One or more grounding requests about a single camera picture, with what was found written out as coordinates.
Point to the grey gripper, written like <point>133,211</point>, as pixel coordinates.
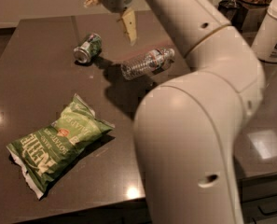
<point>128,17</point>

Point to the green soda can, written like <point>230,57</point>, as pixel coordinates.
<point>88,49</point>

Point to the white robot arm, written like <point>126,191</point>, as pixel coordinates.
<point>184,129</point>

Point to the clear plastic water bottle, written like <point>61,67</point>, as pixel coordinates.
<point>150,63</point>

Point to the black mesh cup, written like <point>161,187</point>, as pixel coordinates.
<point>228,9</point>

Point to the dark box under jar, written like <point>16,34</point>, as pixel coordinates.
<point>248,17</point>

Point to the green chip bag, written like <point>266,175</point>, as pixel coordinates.
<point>45,154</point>

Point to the white plastic canister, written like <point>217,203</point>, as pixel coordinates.
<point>265,43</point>

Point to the black drawer handle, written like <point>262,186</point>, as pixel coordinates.
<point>268,209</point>

